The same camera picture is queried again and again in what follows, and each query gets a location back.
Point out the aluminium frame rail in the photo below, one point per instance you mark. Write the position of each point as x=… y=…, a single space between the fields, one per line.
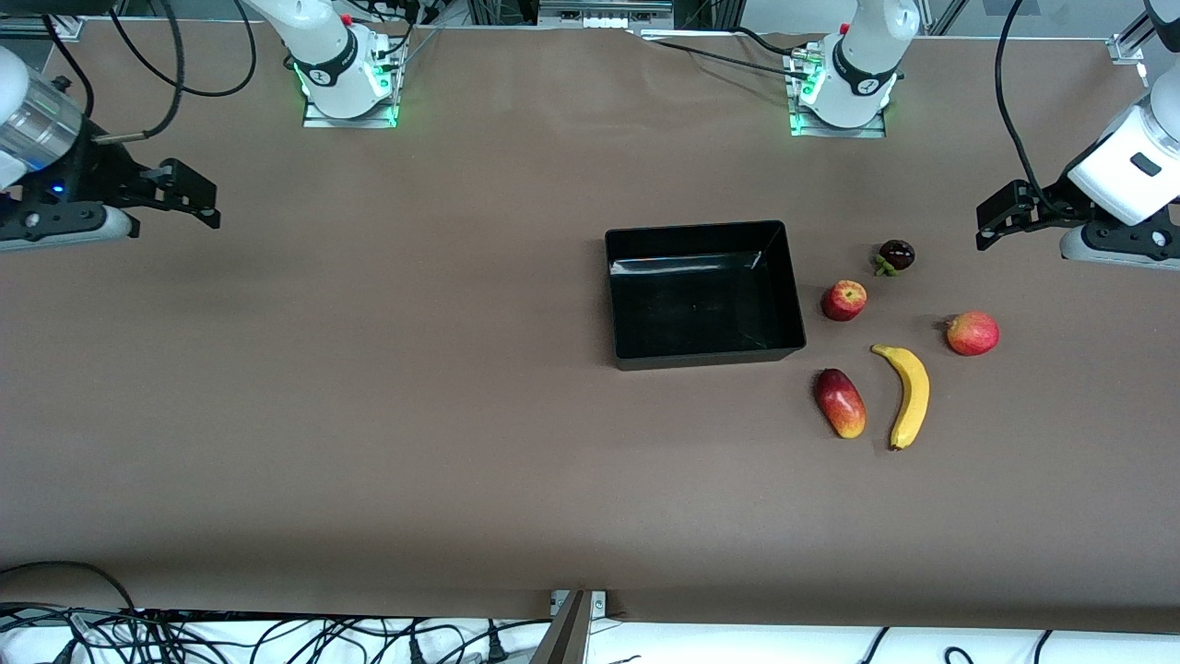
x=1129 y=48

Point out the red yellow apple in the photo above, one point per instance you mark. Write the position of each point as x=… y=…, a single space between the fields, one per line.
x=843 y=301

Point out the black plastic box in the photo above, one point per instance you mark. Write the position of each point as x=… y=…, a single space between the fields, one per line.
x=710 y=318

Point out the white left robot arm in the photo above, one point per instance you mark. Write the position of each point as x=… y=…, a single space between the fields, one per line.
x=867 y=55

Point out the aluminium frame corner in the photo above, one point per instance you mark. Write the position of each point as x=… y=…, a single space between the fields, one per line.
x=72 y=28

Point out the grey power strip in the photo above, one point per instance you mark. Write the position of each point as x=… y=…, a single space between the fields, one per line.
x=604 y=14

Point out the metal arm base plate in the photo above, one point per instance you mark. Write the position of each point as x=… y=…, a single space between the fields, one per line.
x=318 y=120
x=802 y=130

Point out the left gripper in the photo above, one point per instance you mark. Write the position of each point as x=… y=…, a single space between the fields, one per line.
x=1054 y=200

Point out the red apple on right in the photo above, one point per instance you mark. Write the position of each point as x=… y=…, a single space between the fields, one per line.
x=973 y=334

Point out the dark purple mangosteen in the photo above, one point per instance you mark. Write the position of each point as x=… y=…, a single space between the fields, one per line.
x=897 y=254

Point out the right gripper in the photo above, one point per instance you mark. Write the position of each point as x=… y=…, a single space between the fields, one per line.
x=103 y=170

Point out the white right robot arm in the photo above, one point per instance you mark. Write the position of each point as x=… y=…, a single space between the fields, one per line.
x=323 y=46

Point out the dark angled pole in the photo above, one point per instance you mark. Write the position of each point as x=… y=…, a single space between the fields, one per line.
x=567 y=636

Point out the red yellow mango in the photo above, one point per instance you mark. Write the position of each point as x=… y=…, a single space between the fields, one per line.
x=840 y=403

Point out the yellow banana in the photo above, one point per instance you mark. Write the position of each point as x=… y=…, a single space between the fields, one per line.
x=913 y=397

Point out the metal table edge bracket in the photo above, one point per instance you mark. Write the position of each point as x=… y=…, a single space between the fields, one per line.
x=599 y=604

